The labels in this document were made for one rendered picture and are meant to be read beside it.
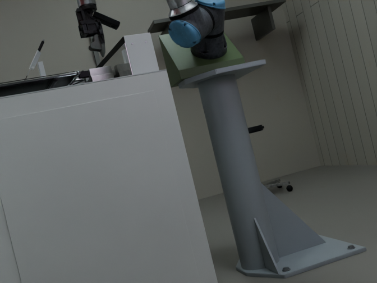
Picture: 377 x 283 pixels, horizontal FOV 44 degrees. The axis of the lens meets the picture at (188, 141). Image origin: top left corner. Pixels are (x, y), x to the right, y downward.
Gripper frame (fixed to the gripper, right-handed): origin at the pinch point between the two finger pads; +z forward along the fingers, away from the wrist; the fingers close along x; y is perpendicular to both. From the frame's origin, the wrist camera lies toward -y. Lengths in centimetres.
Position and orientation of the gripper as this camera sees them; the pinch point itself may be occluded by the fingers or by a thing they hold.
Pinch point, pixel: (104, 53)
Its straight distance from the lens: 199.7
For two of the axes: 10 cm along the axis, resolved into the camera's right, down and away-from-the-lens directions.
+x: 3.9, -0.9, -9.2
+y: -8.9, 2.2, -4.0
